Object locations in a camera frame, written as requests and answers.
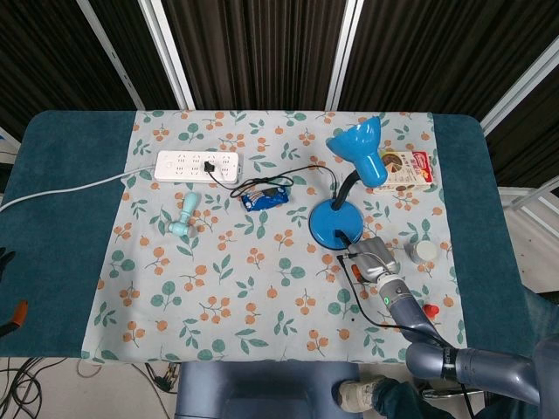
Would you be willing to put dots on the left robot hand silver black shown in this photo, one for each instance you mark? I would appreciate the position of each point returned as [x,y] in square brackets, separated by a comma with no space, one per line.
[6,262]

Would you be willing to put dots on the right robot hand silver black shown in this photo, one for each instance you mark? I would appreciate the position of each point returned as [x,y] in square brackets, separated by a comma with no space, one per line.
[373,259]

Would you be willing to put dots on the blue desk lamp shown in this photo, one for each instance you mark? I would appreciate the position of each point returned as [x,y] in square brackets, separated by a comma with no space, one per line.
[334,218]

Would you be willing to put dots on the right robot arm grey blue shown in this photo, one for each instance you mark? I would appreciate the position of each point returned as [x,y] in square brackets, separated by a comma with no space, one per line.
[436,345]

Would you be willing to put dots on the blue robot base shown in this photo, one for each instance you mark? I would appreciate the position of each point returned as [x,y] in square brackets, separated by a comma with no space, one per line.
[262,390]

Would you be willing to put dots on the small jar with white lid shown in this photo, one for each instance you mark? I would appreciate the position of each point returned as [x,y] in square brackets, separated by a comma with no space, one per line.
[424,252]

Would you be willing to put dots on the teal table cover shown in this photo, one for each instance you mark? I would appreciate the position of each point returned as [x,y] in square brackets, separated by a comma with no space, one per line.
[61,244]

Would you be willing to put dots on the small red object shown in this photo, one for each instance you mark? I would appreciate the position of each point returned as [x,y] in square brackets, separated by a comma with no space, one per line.
[431,311]

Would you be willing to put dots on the beige snack box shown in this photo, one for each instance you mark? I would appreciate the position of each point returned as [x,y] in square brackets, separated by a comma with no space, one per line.
[410,174]

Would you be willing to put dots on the floral pattern tablecloth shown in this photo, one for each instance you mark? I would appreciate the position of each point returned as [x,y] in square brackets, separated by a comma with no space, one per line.
[262,283]

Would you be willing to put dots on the blue cookie snack packet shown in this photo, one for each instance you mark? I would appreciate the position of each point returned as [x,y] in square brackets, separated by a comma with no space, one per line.
[264,198]

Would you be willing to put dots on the white shoe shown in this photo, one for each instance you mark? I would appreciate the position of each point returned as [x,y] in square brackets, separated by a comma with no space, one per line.
[356,395]

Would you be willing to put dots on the person's leg in jeans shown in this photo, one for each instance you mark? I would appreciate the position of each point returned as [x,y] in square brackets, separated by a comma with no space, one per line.
[399,401]

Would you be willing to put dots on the light blue handheld fan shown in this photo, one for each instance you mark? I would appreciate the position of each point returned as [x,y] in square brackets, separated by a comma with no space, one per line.
[185,214]

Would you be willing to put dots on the white power strip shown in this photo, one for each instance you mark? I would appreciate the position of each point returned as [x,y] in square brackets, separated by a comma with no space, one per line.
[196,166]

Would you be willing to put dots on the aluminium frame post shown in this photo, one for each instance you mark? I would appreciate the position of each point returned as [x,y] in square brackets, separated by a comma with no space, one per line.
[109,54]
[519,87]
[168,54]
[345,54]

